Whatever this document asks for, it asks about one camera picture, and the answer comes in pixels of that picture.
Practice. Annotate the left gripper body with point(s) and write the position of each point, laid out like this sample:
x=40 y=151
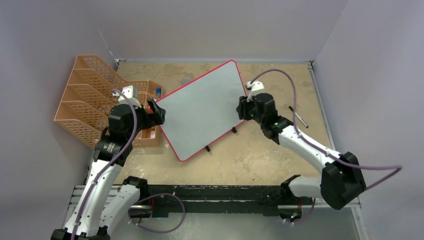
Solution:
x=144 y=120

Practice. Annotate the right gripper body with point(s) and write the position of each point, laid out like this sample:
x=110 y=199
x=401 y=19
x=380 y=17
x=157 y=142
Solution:
x=248 y=109

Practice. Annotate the red-framed whiteboard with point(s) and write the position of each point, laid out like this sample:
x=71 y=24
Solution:
x=203 y=110

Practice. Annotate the white marker pen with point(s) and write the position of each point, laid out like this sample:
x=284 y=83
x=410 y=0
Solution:
x=298 y=116

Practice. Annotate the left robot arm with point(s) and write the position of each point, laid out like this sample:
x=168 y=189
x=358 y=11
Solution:
x=93 y=218

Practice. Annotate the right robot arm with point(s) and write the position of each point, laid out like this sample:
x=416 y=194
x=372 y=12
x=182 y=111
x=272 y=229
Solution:
x=340 y=181

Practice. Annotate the blue capped glue stick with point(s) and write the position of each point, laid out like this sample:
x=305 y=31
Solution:
x=158 y=92

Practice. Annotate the orange plastic file organizer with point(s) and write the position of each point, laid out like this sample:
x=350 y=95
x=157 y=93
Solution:
x=87 y=99

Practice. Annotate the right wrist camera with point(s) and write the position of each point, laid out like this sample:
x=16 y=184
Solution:
x=254 y=88

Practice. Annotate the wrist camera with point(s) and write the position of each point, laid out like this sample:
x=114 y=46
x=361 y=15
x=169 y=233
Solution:
x=128 y=96
x=254 y=88

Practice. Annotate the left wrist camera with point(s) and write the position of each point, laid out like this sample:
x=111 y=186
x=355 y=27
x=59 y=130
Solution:
x=128 y=96

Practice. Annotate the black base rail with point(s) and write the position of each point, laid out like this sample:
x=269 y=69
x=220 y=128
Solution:
x=267 y=200

